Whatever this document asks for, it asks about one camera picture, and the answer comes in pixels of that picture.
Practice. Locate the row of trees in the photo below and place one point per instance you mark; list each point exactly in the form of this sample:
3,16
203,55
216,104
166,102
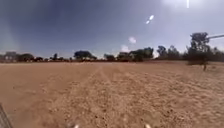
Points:
82,55

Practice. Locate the robot's own part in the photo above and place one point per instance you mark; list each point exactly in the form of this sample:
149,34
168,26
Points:
76,126
147,126

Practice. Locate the tall dark tree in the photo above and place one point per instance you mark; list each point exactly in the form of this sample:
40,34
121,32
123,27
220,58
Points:
199,45

